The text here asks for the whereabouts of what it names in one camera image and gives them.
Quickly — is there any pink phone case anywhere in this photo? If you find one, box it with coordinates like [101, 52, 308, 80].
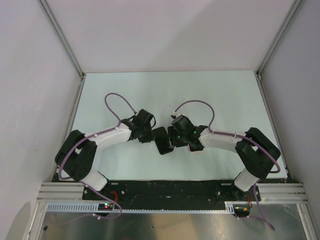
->
[188, 144, 204, 153]

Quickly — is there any purple phone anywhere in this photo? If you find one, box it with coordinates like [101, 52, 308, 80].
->
[154, 127, 173, 154]

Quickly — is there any black phone case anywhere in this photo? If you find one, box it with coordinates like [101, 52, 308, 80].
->
[152, 126, 175, 156]

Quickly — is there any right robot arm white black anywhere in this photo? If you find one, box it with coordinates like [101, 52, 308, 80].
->
[168, 113, 281, 201]

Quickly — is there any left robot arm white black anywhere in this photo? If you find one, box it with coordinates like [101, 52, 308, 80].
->
[54, 109, 155, 200]

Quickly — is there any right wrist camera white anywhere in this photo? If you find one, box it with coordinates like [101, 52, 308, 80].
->
[170, 112, 183, 120]

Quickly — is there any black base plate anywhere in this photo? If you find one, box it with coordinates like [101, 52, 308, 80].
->
[82, 180, 261, 211]

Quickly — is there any white slotted cable duct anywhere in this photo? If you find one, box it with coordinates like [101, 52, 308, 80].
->
[46, 202, 235, 214]

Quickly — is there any left controller board with wires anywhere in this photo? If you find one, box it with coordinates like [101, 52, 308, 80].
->
[98, 190, 118, 211]

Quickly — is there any controller board with wires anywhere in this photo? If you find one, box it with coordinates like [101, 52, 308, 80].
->
[98, 190, 118, 211]
[233, 195, 253, 219]

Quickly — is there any right aluminium frame post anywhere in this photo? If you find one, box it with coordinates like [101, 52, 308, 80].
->
[255, 0, 305, 81]

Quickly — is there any aluminium frame post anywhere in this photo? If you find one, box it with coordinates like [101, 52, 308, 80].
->
[255, 0, 305, 81]
[37, 0, 86, 81]

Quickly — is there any right controller board with wires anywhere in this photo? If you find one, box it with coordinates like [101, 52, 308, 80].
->
[233, 195, 253, 219]

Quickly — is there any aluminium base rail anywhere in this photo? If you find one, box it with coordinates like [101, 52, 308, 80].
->
[36, 182, 309, 204]

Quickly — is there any left aluminium frame post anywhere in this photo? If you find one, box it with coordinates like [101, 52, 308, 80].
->
[37, 0, 86, 81]

